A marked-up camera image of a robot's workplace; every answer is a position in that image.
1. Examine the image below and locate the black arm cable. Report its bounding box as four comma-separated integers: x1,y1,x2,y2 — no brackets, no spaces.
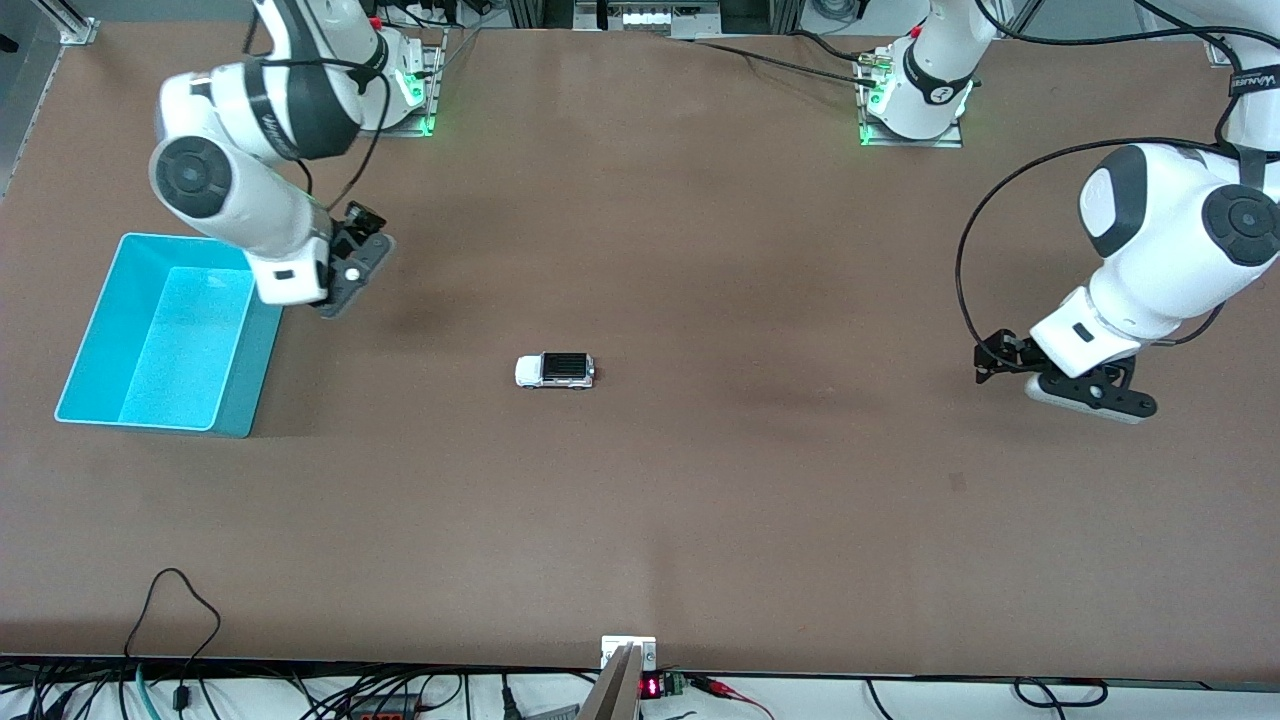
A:
955,135,1229,348
245,0,393,213

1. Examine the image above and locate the thin black table cable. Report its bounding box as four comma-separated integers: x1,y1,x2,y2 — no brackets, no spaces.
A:
790,30,871,63

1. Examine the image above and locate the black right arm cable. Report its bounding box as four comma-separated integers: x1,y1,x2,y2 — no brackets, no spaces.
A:
245,0,393,213

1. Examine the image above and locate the white jeep toy black roof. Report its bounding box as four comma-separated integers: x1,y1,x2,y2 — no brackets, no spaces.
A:
515,351,597,390

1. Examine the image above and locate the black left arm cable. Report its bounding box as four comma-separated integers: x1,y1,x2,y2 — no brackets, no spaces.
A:
955,135,1229,348

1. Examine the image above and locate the thick black table cable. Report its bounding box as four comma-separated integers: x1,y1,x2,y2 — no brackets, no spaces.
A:
690,38,881,89

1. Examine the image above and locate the red clip lead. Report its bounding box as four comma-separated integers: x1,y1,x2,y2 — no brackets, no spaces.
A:
690,675,776,719

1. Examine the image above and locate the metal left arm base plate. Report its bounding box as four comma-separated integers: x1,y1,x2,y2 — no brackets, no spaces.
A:
855,50,966,149

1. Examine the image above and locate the white mount bracket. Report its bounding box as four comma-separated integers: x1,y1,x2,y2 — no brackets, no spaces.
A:
601,636,657,671

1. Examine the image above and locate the turquoise plastic bin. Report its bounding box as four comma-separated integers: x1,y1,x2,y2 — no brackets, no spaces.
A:
55,233,285,438

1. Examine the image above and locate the black coiled cable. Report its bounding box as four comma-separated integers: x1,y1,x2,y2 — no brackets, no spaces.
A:
1013,678,1109,709

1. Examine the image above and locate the aluminium frame with lights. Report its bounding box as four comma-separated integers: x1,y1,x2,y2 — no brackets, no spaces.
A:
510,0,801,39

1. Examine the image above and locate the black looped cable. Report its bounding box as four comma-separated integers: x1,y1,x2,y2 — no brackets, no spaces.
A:
125,568,223,713

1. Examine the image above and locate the grey aluminium post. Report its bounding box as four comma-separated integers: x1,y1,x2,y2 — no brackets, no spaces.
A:
578,645,643,720

